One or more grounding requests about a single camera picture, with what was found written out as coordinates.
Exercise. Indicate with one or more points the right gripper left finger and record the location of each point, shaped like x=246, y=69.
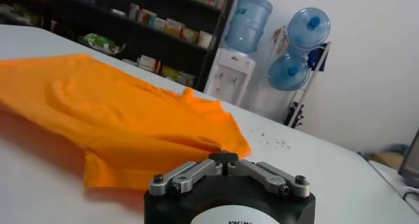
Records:
x=190, y=176

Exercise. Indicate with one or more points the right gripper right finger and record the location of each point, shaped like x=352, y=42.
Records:
x=268, y=177

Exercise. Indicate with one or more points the orange t-shirt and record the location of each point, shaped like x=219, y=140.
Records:
x=114, y=114

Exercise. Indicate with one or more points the scattered dark crumbs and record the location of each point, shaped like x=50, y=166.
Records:
x=281, y=143

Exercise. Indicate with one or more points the white folding table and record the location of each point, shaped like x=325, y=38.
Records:
x=327, y=179

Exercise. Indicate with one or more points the white metal jug rack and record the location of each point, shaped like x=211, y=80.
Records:
x=308, y=87

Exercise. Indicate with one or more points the blue water jug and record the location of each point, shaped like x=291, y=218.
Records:
x=288, y=73
x=307, y=32

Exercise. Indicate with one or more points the white water dispenser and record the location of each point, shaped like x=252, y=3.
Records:
x=229, y=74

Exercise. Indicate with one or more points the red white medicine box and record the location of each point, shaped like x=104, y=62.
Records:
x=149, y=63

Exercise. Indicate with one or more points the small white side table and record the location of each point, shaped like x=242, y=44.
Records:
x=389, y=179

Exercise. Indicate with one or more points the large cardboard box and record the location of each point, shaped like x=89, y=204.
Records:
x=389, y=161

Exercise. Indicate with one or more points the black shelf unit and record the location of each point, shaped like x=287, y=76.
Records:
x=183, y=53

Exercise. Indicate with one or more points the grey laptop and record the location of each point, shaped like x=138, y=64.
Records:
x=410, y=166

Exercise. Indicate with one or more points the blue jug with label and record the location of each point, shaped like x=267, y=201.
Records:
x=247, y=22

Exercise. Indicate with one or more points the bowl of green snacks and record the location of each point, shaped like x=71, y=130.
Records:
x=101, y=43

